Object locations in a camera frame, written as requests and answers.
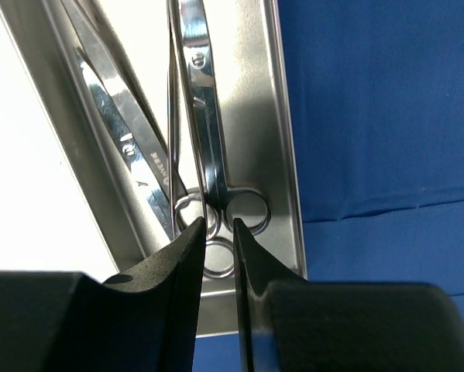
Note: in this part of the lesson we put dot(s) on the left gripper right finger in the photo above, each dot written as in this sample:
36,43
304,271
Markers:
287,323

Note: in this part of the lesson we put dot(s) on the metal scissors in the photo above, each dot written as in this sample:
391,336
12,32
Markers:
195,61

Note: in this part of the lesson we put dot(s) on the metal pointed tweezers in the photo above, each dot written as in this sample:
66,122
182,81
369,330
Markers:
130,129

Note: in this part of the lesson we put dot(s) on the metal forceps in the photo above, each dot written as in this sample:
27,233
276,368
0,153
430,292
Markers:
174,84

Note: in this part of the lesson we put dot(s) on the blue surgical cloth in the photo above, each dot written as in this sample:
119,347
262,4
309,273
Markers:
376,102

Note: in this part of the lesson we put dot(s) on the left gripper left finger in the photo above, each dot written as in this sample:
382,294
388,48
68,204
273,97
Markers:
142,319

